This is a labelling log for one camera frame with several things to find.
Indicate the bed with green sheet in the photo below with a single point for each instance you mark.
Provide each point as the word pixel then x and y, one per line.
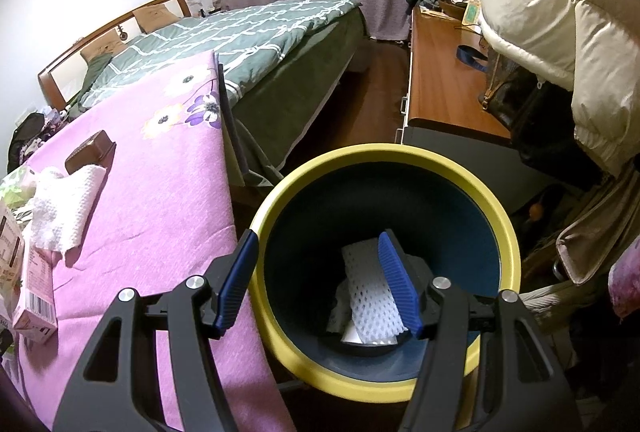
pixel 271 117

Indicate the yellow rimmed blue trash bin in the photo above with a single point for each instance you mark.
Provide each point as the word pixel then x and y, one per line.
pixel 454 231

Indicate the right brown pillow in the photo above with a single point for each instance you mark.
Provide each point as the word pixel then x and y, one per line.
pixel 153 17

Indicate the left brown pillow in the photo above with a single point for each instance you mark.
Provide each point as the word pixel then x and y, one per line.
pixel 108 43

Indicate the cream puffer jacket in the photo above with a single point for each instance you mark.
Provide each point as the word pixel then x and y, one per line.
pixel 591 49

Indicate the dark clothes on nightstand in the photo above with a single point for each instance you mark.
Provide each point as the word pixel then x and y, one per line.
pixel 31 127

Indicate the green white plastic bag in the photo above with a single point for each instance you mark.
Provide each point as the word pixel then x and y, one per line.
pixel 17 190

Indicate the brown pillow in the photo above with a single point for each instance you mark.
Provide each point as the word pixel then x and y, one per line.
pixel 153 17
pixel 108 43

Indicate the white tissue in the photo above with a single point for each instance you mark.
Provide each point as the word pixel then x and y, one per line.
pixel 62 205

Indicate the pink white carton box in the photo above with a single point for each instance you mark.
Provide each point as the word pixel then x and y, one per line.
pixel 34 315

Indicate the white foam net wrap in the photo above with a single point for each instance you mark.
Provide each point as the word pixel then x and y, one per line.
pixel 365 312

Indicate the wooden headboard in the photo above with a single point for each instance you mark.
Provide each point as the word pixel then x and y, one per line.
pixel 61 80

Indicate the brown wallet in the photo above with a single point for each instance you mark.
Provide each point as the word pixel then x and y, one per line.
pixel 93 151

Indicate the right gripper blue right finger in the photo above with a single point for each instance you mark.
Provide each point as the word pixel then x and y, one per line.
pixel 401 279

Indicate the pink floral tablecloth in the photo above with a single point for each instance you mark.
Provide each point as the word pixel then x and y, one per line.
pixel 162 215

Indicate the green checked quilt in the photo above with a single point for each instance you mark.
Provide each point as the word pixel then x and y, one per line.
pixel 249 42

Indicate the brown handbag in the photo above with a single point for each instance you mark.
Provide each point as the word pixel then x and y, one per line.
pixel 512 94

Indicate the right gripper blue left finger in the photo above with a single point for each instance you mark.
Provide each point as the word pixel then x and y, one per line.
pixel 232 274

